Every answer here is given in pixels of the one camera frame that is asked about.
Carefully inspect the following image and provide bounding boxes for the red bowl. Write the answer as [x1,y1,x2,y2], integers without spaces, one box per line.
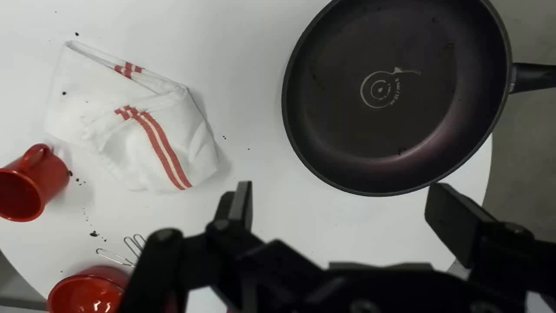
[46,267,128,313]

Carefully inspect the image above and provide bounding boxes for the black frying pan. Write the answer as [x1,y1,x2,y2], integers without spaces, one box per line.
[281,0,556,197]

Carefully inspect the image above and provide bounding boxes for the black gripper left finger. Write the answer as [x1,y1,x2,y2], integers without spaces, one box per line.
[213,182,253,243]

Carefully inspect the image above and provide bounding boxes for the white red striped towel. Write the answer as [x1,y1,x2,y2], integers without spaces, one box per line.
[44,43,218,194]

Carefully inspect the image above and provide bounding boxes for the metal paper clip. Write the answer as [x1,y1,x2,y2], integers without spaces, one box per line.
[95,234,145,269]

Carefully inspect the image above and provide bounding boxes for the red mug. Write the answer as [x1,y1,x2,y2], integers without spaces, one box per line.
[0,145,69,223]

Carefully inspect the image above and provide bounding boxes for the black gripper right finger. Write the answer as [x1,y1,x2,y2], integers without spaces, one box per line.
[423,183,506,269]

